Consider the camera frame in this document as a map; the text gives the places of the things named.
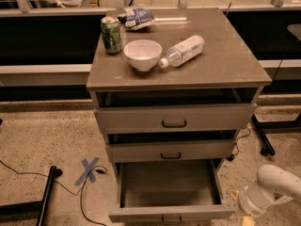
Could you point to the black stand leg left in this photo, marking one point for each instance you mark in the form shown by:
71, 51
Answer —
37, 209

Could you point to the grey bottom drawer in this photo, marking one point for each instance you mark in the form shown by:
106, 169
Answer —
169, 192

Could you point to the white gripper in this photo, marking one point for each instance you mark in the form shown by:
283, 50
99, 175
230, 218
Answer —
246, 201

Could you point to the white bowl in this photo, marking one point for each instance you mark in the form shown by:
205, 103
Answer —
142, 54

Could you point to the grey drawer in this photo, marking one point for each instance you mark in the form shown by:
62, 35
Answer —
139, 152
169, 192
173, 118

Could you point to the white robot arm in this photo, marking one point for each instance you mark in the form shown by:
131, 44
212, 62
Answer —
274, 186

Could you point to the blue white snack bag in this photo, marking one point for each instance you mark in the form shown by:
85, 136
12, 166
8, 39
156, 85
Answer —
136, 18

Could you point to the green soda can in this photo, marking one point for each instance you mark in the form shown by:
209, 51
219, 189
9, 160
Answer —
111, 35

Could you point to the blue tape cross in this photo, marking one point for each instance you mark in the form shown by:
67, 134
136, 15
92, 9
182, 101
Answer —
87, 173

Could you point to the black stand leg right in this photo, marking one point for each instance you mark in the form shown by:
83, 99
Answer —
267, 148

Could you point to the clear plastic water bottle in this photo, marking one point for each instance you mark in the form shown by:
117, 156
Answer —
182, 52

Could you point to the black stand leg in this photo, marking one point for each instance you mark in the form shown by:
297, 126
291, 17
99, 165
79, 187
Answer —
37, 209
267, 148

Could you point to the grey top drawer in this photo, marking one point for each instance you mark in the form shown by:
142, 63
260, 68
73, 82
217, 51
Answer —
173, 118

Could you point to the grey drawer cabinet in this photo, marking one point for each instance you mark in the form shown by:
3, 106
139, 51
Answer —
225, 73

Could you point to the grey middle drawer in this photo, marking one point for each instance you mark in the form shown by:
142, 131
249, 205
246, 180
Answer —
139, 152

